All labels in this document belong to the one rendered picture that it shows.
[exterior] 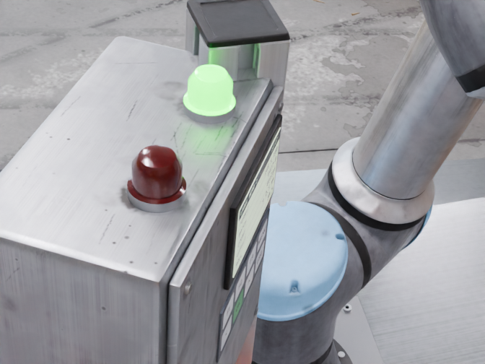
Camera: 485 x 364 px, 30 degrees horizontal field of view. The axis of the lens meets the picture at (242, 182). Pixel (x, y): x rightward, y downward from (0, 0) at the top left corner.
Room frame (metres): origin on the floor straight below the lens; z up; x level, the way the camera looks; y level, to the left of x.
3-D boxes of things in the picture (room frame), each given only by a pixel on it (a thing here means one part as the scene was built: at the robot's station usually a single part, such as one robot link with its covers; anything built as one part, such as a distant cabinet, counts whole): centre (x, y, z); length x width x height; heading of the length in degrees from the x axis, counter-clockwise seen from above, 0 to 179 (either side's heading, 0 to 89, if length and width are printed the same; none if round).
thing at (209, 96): (0.37, 0.02, 1.49); 0.03 x 0.03 x 0.02
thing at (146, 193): (0.30, 0.04, 1.49); 0.03 x 0.03 x 0.02
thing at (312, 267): (0.66, -0.06, 1.06); 0.13 x 0.12 x 0.14; 143
